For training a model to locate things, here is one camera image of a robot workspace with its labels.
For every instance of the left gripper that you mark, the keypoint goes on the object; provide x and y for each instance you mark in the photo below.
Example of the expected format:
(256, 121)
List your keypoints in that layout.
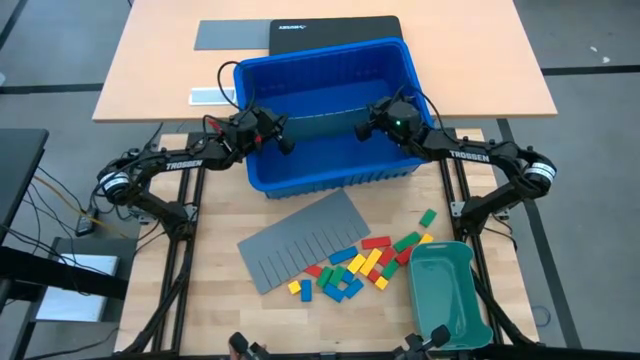
(250, 129)

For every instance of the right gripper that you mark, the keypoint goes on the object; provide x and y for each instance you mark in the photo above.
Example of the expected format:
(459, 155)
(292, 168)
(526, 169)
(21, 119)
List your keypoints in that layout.
(400, 120)

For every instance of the long grey slotted divider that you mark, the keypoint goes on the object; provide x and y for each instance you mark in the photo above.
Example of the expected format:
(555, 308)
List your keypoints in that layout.
(325, 125)

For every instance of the large blue plastic bin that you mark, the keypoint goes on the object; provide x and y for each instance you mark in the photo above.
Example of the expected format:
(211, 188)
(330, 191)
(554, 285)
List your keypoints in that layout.
(325, 165)

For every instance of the short grey slotted divider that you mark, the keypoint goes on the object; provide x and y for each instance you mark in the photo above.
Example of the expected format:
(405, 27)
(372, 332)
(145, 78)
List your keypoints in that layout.
(300, 240)

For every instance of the small green plastic basket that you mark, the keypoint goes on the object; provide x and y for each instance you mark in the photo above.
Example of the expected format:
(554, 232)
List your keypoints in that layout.
(445, 295)

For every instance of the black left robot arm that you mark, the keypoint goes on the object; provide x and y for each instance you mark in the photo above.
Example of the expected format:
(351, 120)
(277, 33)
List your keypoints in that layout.
(182, 164)

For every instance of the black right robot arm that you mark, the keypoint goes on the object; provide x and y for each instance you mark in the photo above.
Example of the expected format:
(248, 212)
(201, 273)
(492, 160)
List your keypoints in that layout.
(470, 156)

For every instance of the white-framed smartphone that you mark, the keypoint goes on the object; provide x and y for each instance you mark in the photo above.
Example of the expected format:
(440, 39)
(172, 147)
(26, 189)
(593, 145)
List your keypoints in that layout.
(210, 96)

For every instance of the long red wooden block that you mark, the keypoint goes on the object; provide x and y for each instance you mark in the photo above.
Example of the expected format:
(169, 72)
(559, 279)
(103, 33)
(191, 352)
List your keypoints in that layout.
(376, 242)

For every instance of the grey flat panel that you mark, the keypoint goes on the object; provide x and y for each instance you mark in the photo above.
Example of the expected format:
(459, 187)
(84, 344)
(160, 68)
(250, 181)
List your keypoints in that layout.
(230, 35)

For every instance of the long green wooden block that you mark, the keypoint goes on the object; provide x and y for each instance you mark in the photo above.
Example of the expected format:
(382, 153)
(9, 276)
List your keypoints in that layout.
(407, 242)

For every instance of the long blue wooden block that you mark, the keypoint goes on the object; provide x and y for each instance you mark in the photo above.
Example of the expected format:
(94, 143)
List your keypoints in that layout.
(343, 255)

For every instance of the long yellow wooden block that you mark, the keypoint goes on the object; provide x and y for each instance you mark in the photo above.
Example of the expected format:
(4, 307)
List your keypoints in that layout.
(371, 262)

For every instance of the small red wooden cube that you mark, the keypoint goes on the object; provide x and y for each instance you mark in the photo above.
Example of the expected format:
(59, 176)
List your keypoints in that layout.
(374, 276)

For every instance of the light wood desk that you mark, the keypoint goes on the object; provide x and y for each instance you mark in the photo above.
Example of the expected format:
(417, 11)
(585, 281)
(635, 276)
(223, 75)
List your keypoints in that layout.
(475, 30)

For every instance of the black power strip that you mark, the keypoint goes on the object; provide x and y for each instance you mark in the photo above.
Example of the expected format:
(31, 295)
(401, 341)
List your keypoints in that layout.
(133, 151)

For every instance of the small yellow wooden cube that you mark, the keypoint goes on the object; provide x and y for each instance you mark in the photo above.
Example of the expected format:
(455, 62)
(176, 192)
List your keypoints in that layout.
(294, 287)
(381, 283)

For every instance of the silver metal clamp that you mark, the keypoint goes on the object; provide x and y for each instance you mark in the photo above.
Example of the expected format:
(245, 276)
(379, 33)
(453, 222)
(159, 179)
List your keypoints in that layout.
(145, 216)
(501, 215)

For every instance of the grey metal plate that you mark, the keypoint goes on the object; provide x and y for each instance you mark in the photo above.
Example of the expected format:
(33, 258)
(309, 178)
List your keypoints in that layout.
(100, 247)

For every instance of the black power adapter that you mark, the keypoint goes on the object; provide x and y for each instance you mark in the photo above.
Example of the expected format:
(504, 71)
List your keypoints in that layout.
(86, 224)

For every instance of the black desk crossbar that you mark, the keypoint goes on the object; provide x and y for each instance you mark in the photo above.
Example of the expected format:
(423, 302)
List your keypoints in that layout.
(60, 277)

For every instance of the black side desk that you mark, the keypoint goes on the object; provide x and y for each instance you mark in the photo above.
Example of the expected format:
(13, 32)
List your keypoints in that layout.
(20, 170)

